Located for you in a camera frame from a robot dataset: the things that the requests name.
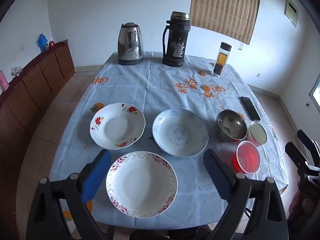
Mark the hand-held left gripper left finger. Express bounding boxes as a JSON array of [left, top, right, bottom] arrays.
[[29, 149, 112, 240]]

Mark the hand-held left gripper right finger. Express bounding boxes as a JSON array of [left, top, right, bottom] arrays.
[[203, 149, 290, 240]]

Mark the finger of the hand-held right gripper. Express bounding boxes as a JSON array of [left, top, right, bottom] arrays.
[[297, 129, 320, 155], [285, 142, 313, 173]]

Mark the white plate with purple flowers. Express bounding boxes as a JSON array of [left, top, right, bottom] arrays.
[[105, 151, 178, 218]]

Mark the white plate with red flowers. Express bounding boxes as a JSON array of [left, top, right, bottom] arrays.
[[90, 102, 146, 150]]

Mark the stainless steel bowl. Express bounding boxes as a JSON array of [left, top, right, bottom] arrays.
[[215, 109, 248, 142]]

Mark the blue patterned white bowl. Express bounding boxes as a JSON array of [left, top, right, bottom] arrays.
[[152, 109, 209, 158]]

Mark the window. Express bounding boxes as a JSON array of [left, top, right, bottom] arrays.
[[309, 74, 320, 113]]

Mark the black smartphone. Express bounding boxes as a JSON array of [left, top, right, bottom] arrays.
[[240, 96, 261, 122]]

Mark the brown wooden sideboard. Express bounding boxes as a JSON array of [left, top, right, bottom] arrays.
[[0, 39, 75, 240]]

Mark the light blue printed tablecloth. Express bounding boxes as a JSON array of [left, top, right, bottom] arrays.
[[49, 51, 288, 230]]

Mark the glass tea bottle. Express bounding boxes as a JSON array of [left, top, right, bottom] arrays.
[[211, 42, 232, 78]]

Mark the pink bottle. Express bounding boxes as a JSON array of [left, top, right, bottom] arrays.
[[0, 69, 9, 92]]

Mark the stainless steel electric kettle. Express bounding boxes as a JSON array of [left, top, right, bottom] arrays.
[[117, 22, 145, 66]]

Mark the worn black thermos flask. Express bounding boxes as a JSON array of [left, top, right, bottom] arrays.
[[162, 11, 191, 67]]

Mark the blue plastic jug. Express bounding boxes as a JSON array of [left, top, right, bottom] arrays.
[[37, 33, 49, 53]]

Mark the bamboo window blind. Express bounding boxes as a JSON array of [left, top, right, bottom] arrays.
[[189, 0, 262, 45]]

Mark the grey wall panel box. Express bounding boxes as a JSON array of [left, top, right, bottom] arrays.
[[283, 0, 299, 28]]

